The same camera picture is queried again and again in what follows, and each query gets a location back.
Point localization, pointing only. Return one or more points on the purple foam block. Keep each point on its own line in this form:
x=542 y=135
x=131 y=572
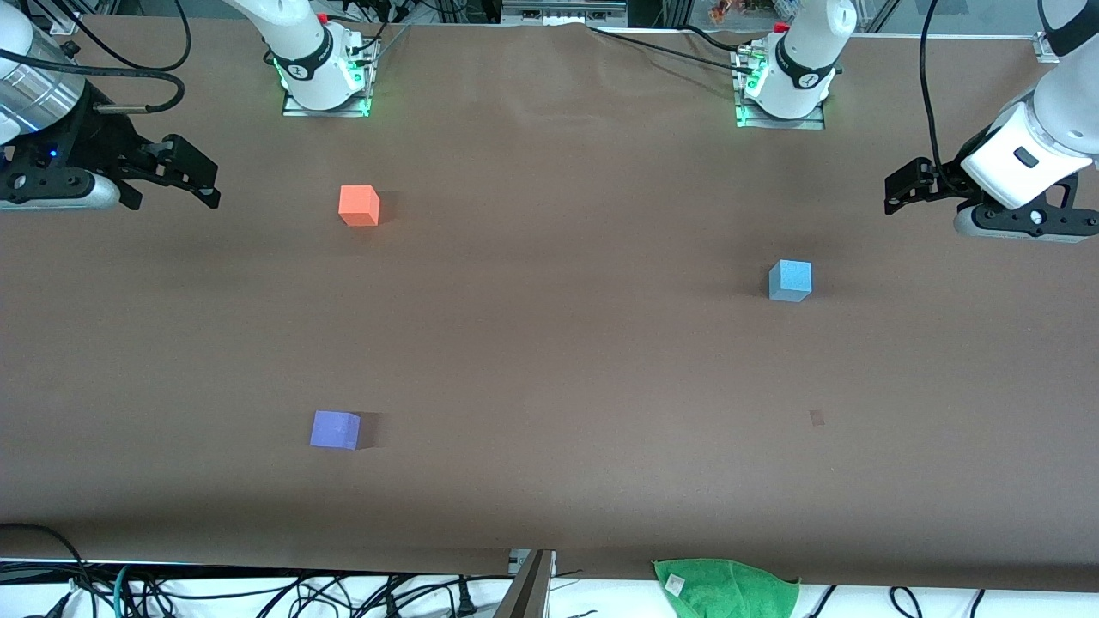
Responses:
x=335 y=429

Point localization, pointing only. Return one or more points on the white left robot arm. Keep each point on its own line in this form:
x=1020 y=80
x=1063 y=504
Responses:
x=803 y=51

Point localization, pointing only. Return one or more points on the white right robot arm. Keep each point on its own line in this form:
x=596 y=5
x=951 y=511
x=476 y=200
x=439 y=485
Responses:
x=300 y=43

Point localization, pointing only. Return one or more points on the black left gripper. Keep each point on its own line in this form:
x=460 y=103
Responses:
x=943 y=182

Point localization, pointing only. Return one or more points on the green microfibre cloth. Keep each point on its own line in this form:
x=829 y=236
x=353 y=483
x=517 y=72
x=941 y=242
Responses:
x=730 y=592

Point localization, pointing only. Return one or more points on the orange foam block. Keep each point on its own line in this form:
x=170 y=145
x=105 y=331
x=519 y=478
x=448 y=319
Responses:
x=359 y=206

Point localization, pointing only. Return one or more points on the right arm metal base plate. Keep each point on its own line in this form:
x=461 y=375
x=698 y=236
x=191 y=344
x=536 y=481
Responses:
x=293 y=110

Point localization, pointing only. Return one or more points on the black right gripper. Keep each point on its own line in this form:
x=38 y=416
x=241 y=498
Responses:
x=96 y=143

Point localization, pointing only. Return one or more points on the blue foam block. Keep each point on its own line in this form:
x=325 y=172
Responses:
x=790 y=281

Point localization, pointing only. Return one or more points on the silver table edge clamp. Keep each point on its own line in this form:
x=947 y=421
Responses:
x=1046 y=47
x=64 y=24

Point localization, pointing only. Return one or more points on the brown table cover sheet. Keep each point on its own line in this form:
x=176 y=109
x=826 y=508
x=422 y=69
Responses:
x=549 y=360

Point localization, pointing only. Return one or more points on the grey metal bracket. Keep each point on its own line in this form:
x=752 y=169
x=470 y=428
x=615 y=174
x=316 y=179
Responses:
x=525 y=594

